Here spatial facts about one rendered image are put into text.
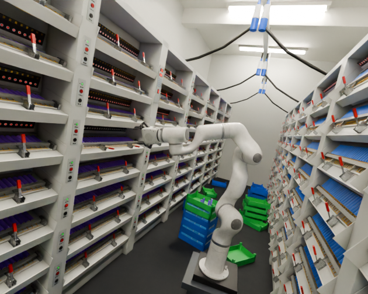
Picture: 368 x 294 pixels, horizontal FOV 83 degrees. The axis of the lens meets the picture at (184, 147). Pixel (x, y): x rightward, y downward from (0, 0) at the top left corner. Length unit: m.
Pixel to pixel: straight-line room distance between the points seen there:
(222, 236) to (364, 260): 0.74
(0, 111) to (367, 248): 1.20
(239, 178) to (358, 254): 0.66
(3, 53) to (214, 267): 1.40
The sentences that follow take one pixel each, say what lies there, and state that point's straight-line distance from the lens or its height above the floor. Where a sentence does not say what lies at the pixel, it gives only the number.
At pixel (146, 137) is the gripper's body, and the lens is 1.20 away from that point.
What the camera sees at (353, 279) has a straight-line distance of 0.84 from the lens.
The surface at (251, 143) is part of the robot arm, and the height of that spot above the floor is 1.13.
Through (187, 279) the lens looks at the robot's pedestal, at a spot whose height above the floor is 0.28.
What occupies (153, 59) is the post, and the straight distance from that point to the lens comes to 1.70.
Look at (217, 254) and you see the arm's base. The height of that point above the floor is 0.44.
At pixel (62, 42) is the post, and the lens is 1.18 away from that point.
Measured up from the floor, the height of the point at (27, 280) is 0.34.
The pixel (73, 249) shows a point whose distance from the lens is 1.45.
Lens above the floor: 1.19
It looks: 7 degrees down
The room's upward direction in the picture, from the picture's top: 11 degrees clockwise
